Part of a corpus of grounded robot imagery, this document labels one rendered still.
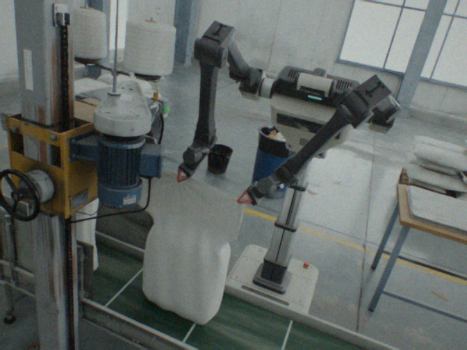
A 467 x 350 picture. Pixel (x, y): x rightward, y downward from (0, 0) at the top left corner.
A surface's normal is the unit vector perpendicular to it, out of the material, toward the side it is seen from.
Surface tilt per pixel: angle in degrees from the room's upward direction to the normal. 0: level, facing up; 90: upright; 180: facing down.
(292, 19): 90
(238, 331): 0
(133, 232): 90
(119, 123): 90
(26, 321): 0
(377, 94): 56
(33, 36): 90
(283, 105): 40
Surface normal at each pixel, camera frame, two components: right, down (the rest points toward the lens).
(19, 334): 0.16, -0.89
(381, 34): -0.36, 0.34
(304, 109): -0.11, -0.46
